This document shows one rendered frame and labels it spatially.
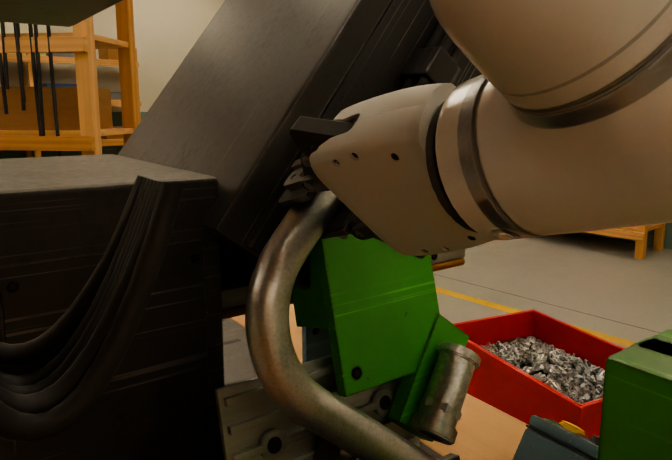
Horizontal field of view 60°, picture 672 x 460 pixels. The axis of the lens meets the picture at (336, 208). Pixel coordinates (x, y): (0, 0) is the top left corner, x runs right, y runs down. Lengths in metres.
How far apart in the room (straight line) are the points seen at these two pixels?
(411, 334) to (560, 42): 0.36
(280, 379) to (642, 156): 0.27
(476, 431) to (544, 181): 0.57
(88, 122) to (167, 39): 7.51
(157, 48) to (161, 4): 0.72
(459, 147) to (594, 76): 0.09
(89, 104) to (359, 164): 2.78
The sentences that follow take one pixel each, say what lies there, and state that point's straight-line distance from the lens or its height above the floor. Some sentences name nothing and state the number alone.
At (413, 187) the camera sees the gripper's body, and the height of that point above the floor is 1.25.
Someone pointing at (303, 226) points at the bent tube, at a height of 1.21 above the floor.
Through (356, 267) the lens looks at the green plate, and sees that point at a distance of 0.48.
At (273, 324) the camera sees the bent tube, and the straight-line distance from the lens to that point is 0.40.
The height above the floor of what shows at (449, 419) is 1.05.
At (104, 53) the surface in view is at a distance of 9.63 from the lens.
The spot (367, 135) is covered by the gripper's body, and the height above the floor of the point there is 1.28.
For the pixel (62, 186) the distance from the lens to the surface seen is 0.45.
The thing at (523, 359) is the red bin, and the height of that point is 0.89.
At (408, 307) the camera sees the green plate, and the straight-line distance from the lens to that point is 0.51.
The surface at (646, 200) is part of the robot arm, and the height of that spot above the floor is 1.26.
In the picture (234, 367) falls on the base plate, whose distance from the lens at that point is 0.95.
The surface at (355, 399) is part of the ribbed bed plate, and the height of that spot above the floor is 1.05.
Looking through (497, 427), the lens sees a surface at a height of 0.90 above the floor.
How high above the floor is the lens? 1.29
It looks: 10 degrees down
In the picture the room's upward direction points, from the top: straight up
